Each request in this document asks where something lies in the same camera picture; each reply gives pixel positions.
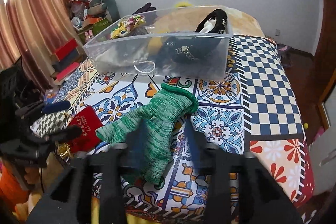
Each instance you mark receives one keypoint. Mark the colourful floral scrunchie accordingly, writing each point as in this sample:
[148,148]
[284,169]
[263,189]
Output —
[127,25]

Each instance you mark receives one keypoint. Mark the yellow sponge pouch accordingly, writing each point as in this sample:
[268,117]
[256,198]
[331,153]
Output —
[155,44]

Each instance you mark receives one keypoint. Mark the green storage box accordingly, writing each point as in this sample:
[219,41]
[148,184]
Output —
[97,27]

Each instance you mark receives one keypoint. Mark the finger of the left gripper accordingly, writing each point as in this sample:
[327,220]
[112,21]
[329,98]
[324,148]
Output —
[59,136]
[50,107]

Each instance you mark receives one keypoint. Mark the pink striped curtain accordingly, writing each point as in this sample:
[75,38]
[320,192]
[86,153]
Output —
[31,30]

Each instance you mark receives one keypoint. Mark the red gift box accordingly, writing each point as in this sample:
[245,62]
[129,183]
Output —
[60,53]

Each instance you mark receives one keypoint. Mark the patterned patchwork bedspread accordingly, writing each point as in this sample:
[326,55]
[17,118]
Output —
[252,109]

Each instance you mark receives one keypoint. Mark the pink bunny plush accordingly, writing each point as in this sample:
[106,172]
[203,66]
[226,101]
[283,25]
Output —
[88,35]

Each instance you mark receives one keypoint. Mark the grey plush toy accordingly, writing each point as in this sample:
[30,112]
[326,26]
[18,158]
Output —
[104,8]

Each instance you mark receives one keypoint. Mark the beige fleece blanket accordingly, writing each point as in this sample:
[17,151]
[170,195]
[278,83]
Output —
[231,19]

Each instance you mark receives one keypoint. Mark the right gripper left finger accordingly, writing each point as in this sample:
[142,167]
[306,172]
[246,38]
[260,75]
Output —
[69,198]

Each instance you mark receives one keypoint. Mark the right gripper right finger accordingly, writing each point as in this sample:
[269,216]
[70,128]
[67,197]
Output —
[239,185]

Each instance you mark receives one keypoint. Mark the black and white headband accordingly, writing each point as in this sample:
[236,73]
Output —
[214,23]

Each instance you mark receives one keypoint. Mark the white drawstring pouch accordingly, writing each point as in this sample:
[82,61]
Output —
[125,57]

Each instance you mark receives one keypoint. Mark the dark purple jacket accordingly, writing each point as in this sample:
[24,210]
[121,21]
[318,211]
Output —
[146,8]

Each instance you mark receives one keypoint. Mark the clear plastic storage box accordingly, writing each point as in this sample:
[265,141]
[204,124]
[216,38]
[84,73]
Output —
[212,67]

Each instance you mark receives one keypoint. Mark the green knitted glove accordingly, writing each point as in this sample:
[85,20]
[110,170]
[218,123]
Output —
[160,116]

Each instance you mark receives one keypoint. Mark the red embroidered pouch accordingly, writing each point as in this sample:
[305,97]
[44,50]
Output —
[89,122]

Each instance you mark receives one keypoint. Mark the wooden door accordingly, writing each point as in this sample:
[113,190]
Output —
[324,59]

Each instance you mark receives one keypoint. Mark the black chain pouch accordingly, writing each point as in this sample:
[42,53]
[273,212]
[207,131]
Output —
[188,50]

